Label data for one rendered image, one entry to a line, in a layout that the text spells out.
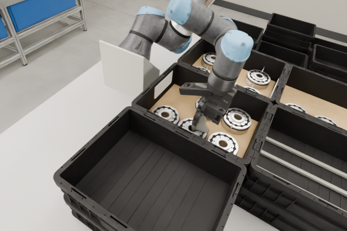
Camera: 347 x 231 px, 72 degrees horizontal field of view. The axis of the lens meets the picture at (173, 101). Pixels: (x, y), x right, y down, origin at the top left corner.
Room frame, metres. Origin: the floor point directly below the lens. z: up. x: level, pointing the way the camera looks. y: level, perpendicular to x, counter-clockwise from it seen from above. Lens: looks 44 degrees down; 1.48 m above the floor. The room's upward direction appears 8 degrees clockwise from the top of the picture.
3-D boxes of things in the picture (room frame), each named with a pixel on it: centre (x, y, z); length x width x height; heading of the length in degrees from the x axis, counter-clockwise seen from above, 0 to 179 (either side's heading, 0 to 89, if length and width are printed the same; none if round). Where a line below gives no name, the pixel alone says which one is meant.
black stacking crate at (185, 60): (0.85, -0.23, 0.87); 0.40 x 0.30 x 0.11; 65
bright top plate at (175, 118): (0.56, 0.02, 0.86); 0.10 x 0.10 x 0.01
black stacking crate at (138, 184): (0.30, 0.02, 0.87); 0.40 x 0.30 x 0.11; 65
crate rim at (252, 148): (0.58, -0.10, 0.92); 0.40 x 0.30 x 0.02; 65
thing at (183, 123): (0.51, -0.08, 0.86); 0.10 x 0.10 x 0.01
